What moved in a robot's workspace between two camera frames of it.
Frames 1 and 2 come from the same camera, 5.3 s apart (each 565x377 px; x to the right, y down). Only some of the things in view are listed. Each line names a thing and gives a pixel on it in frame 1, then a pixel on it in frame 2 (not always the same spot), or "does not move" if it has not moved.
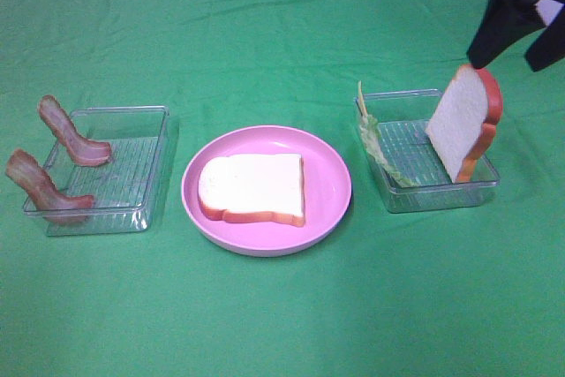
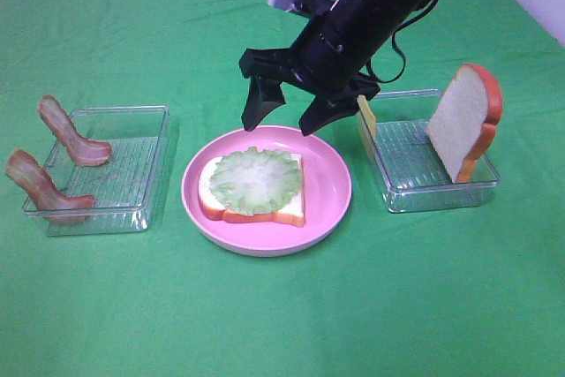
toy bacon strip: x=82 y=151 does not move
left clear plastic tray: x=126 y=191 does not move
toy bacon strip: x=54 y=205 does not move
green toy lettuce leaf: x=370 y=133 → x=255 y=181
